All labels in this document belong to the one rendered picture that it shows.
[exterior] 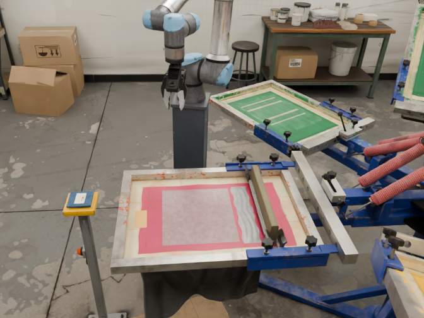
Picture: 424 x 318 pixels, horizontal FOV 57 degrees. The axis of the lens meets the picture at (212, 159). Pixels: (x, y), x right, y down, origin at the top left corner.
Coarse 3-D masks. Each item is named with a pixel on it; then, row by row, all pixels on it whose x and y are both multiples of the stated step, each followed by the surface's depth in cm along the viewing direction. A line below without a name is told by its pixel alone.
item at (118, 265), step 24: (192, 168) 186; (216, 168) 187; (288, 192) 177; (120, 216) 156; (120, 240) 145; (120, 264) 136; (144, 264) 136; (168, 264) 137; (192, 264) 138; (216, 264) 140; (240, 264) 141
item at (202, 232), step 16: (160, 224) 158; (176, 224) 158; (192, 224) 159; (208, 224) 159; (224, 224) 160; (256, 224) 160; (288, 224) 161; (144, 240) 150; (160, 240) 151; (176, 240) 151; (192, 240) 151; (208, 240) 151; (224, 240) 152; (240, 240) 152; (288, 240) 153
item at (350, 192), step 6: (348, 192) 166; (354, 192) 166; (360, 192) 167; (348, 198) 164; (354, 198) 165; (360, 198) 165; (336, 204) 166; (348, 204) 166; (354, 204) 167; (360, 204) 167
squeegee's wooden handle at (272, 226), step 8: (256, 168) 175; (256, 176) 171; (256, 184) 169; (256, 192) 169; (264, 192) 161; (264, 200) 157; (264, 208) 154; (272, 208) 153; (264, 216) 155; (272, 216) 149; (272, 224) 145; (272, 232) 146
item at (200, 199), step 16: (144, 192) 175; (160, 192) 175; (176, 192) 176; (192, 192) 176; (208, 192) 177; (224, 192) 177; (272, 192) 178; (144, 208) 166; (160, 208) 166; (176, 208) 167; (192, 208) 167; (208, 208) 167; (224, 208) 168
